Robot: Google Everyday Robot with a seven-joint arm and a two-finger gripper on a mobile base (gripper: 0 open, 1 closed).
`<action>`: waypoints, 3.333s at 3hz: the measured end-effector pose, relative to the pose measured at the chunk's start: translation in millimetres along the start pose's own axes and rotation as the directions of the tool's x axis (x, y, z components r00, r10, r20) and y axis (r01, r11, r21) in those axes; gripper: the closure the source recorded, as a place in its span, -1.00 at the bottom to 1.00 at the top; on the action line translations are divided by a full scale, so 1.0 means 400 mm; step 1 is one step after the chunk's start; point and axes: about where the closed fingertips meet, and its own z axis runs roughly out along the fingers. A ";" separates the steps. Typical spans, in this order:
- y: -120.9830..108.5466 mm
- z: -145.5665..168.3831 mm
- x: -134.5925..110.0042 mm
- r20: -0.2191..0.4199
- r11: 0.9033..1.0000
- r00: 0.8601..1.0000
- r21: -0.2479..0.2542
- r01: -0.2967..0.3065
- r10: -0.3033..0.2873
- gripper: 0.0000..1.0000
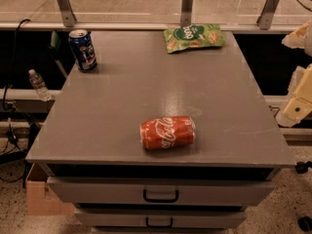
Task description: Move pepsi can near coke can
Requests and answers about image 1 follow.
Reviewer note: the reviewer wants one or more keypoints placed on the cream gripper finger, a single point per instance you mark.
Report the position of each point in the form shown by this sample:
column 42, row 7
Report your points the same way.
column 295, row 40
column 298, row 103

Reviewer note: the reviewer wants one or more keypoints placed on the blue pepsi can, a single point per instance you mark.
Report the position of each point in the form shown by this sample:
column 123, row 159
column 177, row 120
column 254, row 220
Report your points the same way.
column 83, row 50

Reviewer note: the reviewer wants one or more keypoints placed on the orange coca-cola can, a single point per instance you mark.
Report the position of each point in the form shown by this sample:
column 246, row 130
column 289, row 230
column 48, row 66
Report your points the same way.
column 167, row 132

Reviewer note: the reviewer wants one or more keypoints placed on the green snack bag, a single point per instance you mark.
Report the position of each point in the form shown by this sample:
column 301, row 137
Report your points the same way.
column 192, row 37

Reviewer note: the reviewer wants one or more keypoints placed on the black chair caster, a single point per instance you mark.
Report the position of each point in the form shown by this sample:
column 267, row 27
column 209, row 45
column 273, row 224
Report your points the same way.
column 305, row 223

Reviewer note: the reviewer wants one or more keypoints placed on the grey drawer cabinet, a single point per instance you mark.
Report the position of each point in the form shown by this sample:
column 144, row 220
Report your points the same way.
column 92, row 129

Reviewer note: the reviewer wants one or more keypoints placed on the upper grey drawer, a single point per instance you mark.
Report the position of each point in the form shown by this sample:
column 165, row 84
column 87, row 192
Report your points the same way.
column 160, row 191

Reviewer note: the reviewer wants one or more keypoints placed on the grey drawer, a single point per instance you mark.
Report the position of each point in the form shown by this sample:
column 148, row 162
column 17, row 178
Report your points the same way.
column 159, row 219
column 160, row 191

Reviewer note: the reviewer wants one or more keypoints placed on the lower grey drawer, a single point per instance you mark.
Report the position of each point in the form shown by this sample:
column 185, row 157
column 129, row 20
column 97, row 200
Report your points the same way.
column 159, row 219

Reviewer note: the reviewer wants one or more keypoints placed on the clear plastic water bottle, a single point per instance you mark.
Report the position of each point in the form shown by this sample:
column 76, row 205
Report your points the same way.
column 38, row 84

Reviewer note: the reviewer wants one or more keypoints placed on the cardboard box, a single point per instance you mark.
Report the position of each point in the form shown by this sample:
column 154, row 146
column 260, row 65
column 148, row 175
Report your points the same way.
column 40, row 198

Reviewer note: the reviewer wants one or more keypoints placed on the right metal window bracket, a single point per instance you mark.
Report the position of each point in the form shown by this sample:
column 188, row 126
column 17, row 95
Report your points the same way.
column 266, row 17

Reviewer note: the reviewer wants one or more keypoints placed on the metal window bracket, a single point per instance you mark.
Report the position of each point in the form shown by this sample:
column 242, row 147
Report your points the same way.
column 186, row 12
column 67, row 15
column 266, row 17

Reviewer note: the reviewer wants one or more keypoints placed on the middle metal window bracket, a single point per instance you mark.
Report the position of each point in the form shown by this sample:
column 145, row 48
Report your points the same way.
column 186, row 12

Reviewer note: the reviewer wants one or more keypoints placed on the left metal window bracket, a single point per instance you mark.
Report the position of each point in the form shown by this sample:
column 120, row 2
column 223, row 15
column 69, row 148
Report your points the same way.
column 67, row 15

